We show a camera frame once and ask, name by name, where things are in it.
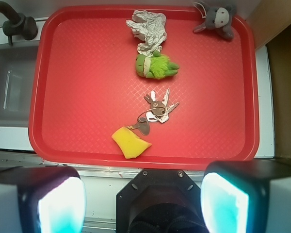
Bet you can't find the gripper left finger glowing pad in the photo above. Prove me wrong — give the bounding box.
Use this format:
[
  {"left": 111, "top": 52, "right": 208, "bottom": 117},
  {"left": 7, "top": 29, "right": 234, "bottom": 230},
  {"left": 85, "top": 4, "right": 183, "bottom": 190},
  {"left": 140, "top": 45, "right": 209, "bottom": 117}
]
[{"left": 0, "top": 166, "right": 86, "bottom": 233}]

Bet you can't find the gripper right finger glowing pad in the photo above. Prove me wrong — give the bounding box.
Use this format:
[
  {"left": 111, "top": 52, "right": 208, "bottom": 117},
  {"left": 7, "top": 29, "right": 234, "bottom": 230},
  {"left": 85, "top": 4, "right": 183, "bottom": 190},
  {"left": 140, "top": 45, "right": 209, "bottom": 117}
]
[{"left": 201, "top": 160, "right": 291, "bottom": 233}]

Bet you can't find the green plush animal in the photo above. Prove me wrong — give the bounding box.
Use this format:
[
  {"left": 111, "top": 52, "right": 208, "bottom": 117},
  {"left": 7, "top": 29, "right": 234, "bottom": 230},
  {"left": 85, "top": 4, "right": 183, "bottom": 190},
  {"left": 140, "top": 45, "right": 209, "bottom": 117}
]
[{"left": 135, "top": 50, "right": 180, "bottom": 80}]

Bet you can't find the yellow sponge piece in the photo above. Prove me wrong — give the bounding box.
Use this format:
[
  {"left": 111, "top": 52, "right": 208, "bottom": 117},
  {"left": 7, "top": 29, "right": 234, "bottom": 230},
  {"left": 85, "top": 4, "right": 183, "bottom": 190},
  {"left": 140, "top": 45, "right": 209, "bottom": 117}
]
[{"left": 111, "top": 127, "right": 152, "bottom": 159}]

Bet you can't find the grey sink basin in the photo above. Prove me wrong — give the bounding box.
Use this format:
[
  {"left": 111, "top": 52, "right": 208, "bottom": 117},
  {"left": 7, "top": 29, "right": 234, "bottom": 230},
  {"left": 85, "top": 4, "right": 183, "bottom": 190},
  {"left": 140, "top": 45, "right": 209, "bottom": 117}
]
[{"left": 0, "top": 41, "right": 39, "bottom": 127}]

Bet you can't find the red plastic tray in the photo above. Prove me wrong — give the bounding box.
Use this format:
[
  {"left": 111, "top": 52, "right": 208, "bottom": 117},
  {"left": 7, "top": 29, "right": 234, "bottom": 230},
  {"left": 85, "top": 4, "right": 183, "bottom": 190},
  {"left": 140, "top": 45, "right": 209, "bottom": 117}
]
[{"left": 29, "top": 5, "right": 259, "bottom": 170}]

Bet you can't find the bunch of metal keys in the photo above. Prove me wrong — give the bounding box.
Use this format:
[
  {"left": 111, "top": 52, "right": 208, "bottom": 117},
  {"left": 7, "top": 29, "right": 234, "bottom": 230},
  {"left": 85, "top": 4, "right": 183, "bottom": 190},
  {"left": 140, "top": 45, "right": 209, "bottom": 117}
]
[{"left": 127, "top": 88, "right": 179, "bottom": 135}]

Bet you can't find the dark sink faucet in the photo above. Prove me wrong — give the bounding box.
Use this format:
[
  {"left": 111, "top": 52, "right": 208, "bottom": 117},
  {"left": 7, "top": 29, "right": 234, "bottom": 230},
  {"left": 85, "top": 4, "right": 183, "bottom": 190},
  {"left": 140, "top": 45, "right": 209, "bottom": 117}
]
[{"left": 0, "top": 1, "right": 38, "bottom": 46}]

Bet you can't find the grey plush donkey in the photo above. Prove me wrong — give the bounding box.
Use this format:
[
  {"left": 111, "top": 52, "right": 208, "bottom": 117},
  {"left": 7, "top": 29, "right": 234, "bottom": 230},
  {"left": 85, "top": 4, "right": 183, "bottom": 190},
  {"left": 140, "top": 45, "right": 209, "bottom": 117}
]
[{"left": 193, "top": 1, "right": 237, "bottom": 40}]

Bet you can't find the crumpled white paper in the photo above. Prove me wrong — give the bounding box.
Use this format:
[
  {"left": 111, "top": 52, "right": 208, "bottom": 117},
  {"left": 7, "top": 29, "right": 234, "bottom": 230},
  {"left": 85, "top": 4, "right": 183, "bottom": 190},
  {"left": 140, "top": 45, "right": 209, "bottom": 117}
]
[{"left": 126, "top": 10, "right": 167, "bottom": 57}]

